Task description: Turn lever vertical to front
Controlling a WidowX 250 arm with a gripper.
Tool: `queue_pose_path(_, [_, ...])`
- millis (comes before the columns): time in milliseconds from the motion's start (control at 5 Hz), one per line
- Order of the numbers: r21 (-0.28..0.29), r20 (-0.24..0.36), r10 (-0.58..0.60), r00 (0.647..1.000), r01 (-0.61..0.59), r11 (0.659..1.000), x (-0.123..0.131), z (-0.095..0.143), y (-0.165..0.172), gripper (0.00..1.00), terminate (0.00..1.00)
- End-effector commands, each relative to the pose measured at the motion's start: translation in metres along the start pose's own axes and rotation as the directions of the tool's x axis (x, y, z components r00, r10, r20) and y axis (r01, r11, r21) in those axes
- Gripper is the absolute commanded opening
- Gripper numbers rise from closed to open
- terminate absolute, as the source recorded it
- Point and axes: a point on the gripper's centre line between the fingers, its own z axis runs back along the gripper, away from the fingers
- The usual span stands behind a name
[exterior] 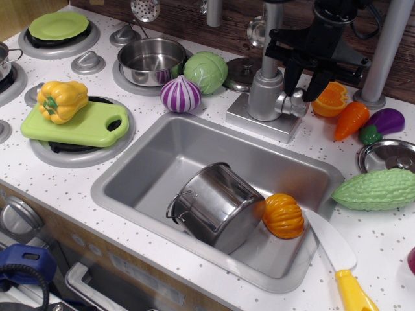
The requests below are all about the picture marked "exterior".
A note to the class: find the steel ladle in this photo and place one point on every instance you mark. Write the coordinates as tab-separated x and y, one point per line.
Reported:
256	31

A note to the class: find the oven door handle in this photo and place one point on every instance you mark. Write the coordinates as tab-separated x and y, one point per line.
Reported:
74	282

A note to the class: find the large steel pot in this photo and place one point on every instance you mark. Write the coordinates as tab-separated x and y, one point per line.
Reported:
218	207

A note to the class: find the green toy plate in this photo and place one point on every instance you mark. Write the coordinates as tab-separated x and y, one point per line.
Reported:
58	26

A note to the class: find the purple toy eggplant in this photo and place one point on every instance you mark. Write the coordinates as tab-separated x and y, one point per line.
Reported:
384	121

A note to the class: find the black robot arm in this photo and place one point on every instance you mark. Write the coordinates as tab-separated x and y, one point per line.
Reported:
343	14

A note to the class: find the white yellow toy knife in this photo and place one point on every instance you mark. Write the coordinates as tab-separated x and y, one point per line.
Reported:
343	259

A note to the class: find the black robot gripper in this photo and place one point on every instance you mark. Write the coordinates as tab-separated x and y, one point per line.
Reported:
320	49

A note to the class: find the green toy cutting board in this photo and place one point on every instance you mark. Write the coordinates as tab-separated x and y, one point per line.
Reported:
97	124

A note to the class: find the green toy bitter gourd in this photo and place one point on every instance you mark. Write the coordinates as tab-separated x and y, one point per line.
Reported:
378	190

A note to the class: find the steel slotted spoon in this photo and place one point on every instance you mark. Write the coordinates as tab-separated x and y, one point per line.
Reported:
145	10

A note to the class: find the orange toy pumpkin half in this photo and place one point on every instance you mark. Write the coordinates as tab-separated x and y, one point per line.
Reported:
283	216

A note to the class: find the small steel pot left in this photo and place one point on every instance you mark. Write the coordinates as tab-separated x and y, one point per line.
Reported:
6	61

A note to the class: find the purple striped toy onion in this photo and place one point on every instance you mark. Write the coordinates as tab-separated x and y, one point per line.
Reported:
180	95

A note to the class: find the grey toy sink basin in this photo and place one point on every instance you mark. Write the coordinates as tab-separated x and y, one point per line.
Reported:
143	181

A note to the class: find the grey oven knob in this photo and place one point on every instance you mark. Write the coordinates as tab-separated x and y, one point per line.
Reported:
19	218

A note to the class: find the grey stove knob left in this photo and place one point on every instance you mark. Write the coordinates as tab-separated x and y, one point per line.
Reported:
30	96

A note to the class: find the orange toy pepper half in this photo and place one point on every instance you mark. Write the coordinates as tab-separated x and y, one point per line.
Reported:
332	101

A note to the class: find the grey post right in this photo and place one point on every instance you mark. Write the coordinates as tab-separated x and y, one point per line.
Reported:
371	95

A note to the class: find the steel lid right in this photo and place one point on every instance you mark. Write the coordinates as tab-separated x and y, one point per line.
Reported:
386	154

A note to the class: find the blue clamp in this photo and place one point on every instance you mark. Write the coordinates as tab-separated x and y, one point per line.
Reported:
27	265

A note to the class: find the dark red toy edge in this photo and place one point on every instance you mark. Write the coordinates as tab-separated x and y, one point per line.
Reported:
411	260

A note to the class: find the green toy cabbage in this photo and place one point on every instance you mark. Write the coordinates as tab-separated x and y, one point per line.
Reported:
207	70

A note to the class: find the grey post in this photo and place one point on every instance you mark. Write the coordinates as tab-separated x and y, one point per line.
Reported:
214	13
371	95

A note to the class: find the steel saucepan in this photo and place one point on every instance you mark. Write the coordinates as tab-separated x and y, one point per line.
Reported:
152	62

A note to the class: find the steel lid behind faucet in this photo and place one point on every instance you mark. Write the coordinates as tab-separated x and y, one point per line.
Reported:
241	72

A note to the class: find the silver toy faucet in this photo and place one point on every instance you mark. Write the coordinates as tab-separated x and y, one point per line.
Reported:
256	111

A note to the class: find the grey post middle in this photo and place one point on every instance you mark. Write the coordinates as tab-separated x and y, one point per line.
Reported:
214	13

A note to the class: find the orange toy carrot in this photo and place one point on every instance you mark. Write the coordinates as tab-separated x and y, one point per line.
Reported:
354	116

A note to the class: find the grey stove knob rear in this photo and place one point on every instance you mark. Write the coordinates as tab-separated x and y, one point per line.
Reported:
125	35

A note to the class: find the grey stove knob middle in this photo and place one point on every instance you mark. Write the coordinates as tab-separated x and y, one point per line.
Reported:
89	63

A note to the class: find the grey stove knob edge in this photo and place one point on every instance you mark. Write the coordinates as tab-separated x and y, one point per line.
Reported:
5	131

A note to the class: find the grey stove knob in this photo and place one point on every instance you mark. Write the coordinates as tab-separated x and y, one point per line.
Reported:
89	63
125	35
30	96

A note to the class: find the yellow toy bell pepper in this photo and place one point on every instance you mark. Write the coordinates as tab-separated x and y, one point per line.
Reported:
60	101

